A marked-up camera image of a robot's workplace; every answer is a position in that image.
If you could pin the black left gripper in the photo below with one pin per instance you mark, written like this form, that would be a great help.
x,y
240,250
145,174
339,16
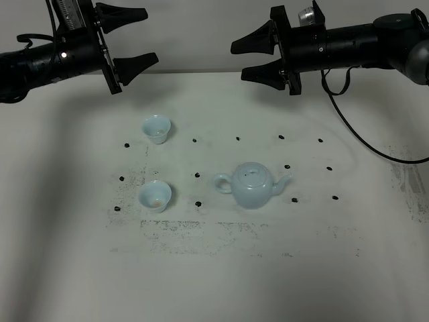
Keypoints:
x,y
82,52

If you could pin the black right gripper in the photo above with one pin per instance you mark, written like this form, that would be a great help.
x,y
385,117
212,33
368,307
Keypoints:
x,y
301,49

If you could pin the light blue porcelain teapot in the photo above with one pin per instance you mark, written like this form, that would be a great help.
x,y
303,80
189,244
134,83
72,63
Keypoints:
x,y
251,184

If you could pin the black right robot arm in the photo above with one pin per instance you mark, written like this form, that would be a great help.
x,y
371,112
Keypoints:
x,y
396,41

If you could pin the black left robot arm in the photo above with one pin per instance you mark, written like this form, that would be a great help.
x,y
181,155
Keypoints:
x,y
29,68

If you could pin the far light blue teacup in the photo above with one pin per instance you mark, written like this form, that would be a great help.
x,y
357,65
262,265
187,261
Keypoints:
x,y
156,128

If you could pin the light blue teacup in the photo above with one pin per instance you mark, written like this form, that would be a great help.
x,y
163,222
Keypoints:
x,y
155,195
156,128

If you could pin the near light blue teacup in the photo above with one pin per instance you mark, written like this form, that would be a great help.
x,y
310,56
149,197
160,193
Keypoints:
x,y
155,195

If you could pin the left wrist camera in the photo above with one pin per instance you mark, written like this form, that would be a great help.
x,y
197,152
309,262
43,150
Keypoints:
x,y
72,14

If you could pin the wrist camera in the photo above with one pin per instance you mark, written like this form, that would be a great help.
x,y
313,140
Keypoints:
x,y
72,14
312,15

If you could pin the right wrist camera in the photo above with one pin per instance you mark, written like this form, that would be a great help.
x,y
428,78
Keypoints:
x,y
312,15

